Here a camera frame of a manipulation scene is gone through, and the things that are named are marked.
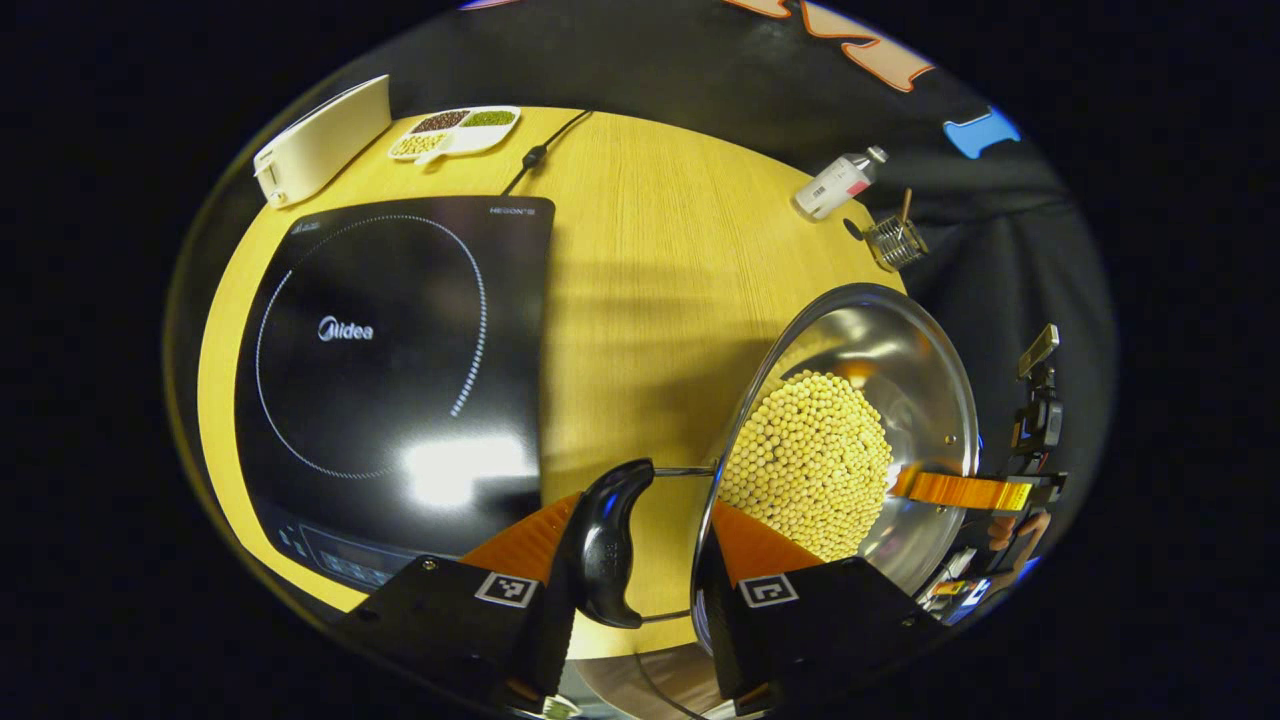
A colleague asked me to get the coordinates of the white toaster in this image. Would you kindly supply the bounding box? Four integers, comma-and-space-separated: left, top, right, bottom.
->
253, 75, 393, 209

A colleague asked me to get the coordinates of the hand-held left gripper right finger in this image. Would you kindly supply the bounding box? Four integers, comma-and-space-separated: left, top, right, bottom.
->
695, 500, 946, 716

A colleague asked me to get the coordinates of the steel pot with black handles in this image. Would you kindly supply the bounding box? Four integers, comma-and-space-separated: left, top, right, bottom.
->
560, 283, 981, 631

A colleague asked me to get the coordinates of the black induction cooktop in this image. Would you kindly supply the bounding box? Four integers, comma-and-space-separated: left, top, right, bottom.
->
233, 195, 556, 591

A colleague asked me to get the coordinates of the white divided dish with beans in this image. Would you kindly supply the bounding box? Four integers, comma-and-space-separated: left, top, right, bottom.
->
388, 105, 522, 166

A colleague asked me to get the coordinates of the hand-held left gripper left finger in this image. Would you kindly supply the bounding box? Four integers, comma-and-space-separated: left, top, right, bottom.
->
335, 490, 581, 716

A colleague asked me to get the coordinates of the clear bottle with pink label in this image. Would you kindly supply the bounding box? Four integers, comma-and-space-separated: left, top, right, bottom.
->
794, 146, 889, 220

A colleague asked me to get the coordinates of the black power cable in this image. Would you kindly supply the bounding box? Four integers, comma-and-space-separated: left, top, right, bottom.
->
500, 110, 593, 197

